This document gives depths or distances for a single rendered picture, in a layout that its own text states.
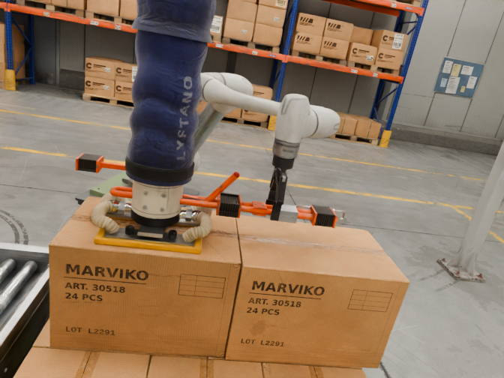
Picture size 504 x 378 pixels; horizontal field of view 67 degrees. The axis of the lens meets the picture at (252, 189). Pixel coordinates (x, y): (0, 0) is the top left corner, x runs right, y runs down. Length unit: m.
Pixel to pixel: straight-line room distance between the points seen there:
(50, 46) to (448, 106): 10.01
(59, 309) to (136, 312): 0.24
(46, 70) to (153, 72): 9.25
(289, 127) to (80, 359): 1.04
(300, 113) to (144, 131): 0.49
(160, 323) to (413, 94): 10.28
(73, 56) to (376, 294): 9.42
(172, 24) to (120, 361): 1.09
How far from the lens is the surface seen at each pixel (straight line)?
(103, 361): 1.50
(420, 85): 11.22
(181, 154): 1.23
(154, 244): 1.29
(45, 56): 10.36
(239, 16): 8.48
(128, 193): 1.35
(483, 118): 12.43
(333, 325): 1.49
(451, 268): 4.08
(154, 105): 1.19
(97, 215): 1.33
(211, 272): 1.29
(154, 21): 1.17
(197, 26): 1.18
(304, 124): 1.29
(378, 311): 1.52
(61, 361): 1.52
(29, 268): 1.97
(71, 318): 1.47
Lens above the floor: 1.61
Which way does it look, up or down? 20 degrees down
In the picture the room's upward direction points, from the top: 11 degrees clockwise
